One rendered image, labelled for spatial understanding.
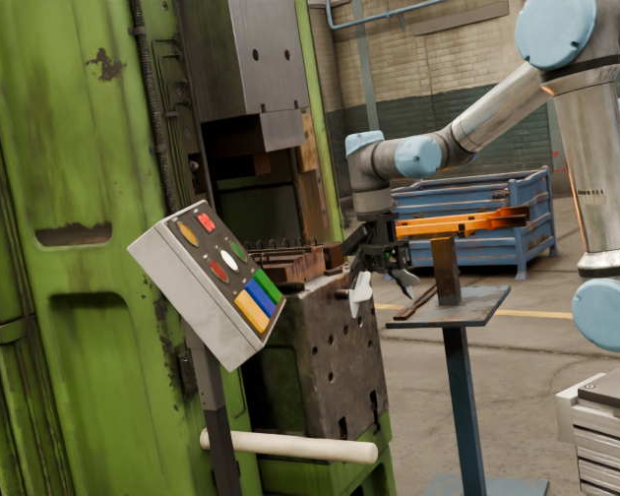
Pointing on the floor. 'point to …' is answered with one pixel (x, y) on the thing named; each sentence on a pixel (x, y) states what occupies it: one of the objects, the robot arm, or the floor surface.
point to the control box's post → (217, 421)
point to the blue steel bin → (493, 240)
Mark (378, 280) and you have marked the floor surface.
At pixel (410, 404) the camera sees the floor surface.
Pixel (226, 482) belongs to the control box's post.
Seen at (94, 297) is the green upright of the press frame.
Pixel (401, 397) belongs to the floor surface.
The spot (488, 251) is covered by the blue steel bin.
